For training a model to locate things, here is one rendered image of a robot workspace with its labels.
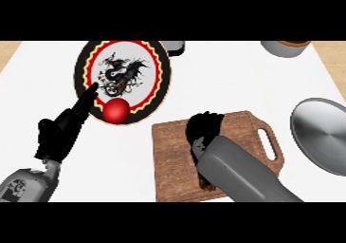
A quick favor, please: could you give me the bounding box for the oval dragon print plate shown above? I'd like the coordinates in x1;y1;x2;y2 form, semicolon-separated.
72;40;173;125

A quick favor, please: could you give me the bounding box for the brown wooden cutting board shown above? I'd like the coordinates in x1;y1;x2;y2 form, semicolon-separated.
149;110;285;203

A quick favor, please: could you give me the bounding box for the red apple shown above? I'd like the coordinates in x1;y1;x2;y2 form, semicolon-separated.
100;97;131;124

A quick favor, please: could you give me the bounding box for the brown sweet potato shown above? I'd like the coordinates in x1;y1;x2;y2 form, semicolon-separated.
196;171;218;193

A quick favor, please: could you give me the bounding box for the grey and black container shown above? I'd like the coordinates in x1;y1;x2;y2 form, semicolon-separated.
158;40;186;58

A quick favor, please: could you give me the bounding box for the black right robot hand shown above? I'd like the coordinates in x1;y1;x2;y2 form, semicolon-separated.
184;110;226;166

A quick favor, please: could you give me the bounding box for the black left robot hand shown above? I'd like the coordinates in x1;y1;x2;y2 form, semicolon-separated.
34;82;100;164

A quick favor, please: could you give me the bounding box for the grey pot with brown rim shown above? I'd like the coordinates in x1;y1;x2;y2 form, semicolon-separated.
258;40;311;59

